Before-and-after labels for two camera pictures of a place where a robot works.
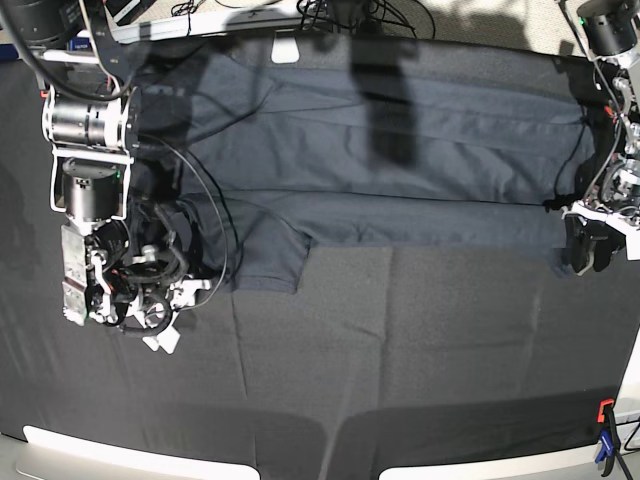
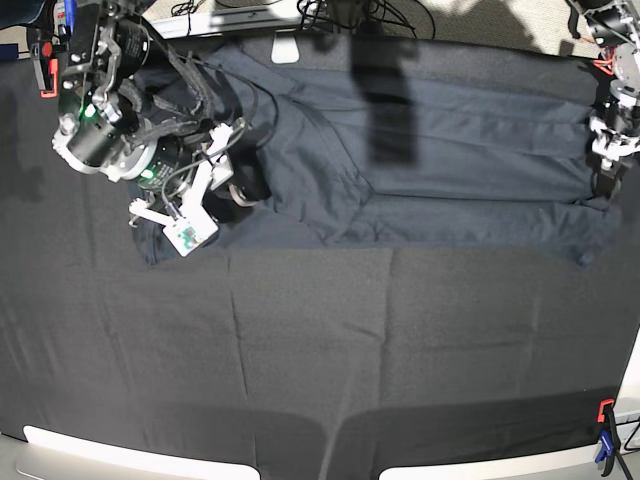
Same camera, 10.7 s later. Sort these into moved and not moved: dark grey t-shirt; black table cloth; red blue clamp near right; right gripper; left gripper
Moved: right gripper; left gripper
Not moved: black table cloth; dark grey t-shirt; red blue clamp near right
